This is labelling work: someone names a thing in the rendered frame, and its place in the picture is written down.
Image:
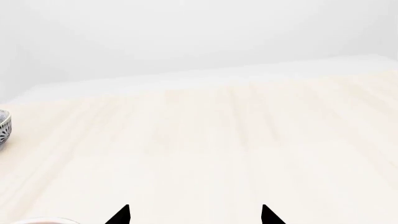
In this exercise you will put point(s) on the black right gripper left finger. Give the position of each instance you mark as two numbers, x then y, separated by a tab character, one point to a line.
122	216

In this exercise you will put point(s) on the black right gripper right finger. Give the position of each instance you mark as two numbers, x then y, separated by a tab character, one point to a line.
269	216

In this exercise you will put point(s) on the blue patterned white bowl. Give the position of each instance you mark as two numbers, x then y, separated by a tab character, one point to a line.
3	130

